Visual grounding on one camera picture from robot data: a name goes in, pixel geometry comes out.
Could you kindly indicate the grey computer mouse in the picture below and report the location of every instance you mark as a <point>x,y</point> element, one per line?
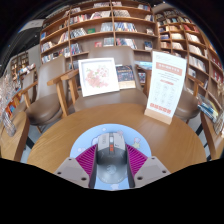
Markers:
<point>111,150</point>

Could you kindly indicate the white framed flower picture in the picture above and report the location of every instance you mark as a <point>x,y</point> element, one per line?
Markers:
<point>98,77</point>

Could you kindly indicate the brown wooden-armed armchair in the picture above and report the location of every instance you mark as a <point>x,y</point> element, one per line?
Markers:
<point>188,106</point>
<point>45,106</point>
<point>110,100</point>

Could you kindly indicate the stack of books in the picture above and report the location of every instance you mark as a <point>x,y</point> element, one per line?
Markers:
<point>208,108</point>

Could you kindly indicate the large white red table sign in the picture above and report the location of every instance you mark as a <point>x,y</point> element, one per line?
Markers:
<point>166,86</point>

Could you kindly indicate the small distant bookshelf unit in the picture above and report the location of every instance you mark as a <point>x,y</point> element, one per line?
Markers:
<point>20,63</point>

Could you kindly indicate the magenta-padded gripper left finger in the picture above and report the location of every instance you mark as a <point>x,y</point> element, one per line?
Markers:
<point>85,161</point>

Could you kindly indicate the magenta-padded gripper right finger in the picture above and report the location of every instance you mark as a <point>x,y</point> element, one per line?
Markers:
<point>138,161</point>

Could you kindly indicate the round light blue mouse pad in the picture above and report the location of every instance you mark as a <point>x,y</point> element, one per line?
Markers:
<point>83,140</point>

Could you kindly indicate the dark cover book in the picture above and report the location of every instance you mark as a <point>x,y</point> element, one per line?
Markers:
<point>125,76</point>

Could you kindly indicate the light blue book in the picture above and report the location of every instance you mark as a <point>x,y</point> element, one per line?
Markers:
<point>144,65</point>

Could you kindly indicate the wide wooden bookshelf unit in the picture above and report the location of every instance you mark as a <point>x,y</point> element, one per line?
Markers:
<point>96,30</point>

